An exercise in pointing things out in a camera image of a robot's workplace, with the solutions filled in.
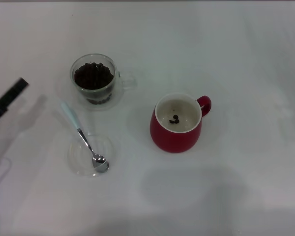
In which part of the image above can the blue handled metal spoon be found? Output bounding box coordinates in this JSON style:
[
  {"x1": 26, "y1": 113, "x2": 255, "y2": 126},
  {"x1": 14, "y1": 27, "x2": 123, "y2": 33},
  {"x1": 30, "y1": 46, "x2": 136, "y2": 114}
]
[{"x1": 60, "y1": 101, "x2": 110, "y2": 174}]

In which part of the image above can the red mug white inside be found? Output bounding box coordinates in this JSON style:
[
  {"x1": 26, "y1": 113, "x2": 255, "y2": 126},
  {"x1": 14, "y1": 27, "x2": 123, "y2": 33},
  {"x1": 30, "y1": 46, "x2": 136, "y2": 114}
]
[{"x1": 149, "y1": 92, "x2": 212, "y2": 153}]

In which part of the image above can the dark coffee beans heap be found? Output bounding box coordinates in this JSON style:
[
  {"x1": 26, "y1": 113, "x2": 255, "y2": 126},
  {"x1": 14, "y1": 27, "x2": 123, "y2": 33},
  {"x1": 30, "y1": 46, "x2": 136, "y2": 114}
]
[{"x1": 74, "y1": 62, "x2": 115, "y2": 105}]

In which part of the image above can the small clear glass dish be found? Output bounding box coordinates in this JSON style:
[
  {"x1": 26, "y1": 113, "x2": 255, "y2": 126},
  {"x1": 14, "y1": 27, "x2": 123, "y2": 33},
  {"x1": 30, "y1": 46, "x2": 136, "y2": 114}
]
[{"x1": 68, "y1": 136, "x2": 115, "y2": 177}]

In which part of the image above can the clear glass cup with handle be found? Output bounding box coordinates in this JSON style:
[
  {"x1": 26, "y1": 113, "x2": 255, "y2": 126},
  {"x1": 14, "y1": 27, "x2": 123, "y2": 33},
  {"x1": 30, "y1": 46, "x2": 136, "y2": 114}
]
[{"x1": 70, "y1": 54, "x2": 138, "y2": 111}]

